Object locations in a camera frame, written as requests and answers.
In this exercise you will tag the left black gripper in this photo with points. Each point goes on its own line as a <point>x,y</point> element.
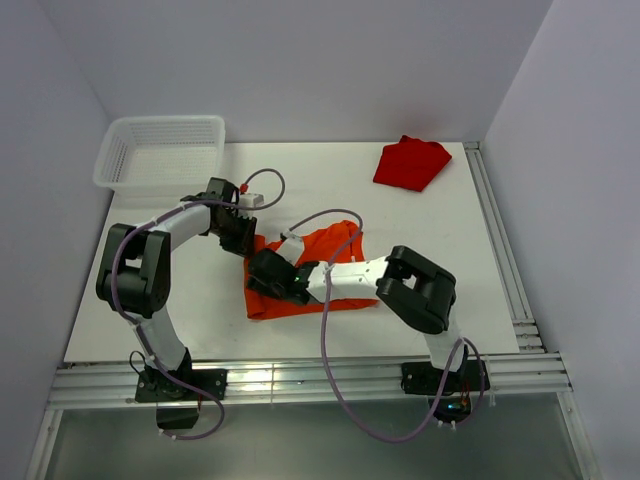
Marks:
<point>245,244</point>

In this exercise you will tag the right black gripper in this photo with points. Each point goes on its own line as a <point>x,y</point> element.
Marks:
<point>254,283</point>

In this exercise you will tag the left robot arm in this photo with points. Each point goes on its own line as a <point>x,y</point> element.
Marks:
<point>134,276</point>

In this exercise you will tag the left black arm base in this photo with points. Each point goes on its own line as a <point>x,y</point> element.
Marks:
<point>178,408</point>

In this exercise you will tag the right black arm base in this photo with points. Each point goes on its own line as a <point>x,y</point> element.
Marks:
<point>421,378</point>

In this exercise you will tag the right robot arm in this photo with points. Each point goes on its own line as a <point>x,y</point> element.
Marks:
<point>418,291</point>

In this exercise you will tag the white perforated plastic basket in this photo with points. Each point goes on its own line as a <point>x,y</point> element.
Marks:
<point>160,155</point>

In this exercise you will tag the red folded t-shirt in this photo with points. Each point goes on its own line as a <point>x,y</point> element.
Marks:
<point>411,163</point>

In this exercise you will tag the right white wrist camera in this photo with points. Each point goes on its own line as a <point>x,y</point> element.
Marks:
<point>291,248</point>

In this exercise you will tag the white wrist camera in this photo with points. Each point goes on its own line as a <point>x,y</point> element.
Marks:
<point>291,248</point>
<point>248,199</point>

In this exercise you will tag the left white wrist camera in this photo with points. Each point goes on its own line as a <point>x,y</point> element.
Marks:
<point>248,199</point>

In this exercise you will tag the aluminium front rail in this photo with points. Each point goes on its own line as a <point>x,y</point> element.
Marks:
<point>113,385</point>

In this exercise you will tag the aluminium side rail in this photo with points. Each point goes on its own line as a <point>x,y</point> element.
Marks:
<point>525,326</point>

